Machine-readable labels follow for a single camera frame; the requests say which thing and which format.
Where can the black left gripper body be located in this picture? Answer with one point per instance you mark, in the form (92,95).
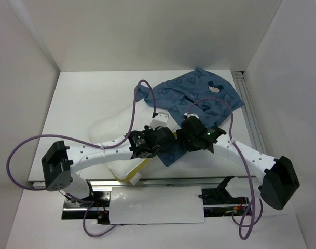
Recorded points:
(147,130)

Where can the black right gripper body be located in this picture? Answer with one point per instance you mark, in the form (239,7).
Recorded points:
(189,140)

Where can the white pillow yellow underside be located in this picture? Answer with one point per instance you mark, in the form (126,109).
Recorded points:
(115,126)

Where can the blue printed pillowcase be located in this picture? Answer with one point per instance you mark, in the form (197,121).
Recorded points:
(204,93)

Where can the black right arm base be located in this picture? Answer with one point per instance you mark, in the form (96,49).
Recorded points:
(217,202)

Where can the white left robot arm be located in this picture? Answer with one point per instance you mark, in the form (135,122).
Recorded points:
(61,162)

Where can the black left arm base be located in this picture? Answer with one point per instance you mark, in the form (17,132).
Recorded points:
(95,207)

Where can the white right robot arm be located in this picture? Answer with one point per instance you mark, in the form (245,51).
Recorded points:
(276,180)

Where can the white glossy cover sheet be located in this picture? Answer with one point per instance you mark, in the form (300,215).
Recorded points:
(156,205)

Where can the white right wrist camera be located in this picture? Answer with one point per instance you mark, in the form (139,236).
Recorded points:
(188,115)

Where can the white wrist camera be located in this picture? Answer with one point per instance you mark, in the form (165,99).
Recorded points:
(160,119)
(188,115)

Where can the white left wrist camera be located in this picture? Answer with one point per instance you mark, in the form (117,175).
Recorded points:
(160,119)

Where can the aluminium front rail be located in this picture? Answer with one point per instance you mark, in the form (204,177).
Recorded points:
(158,182)

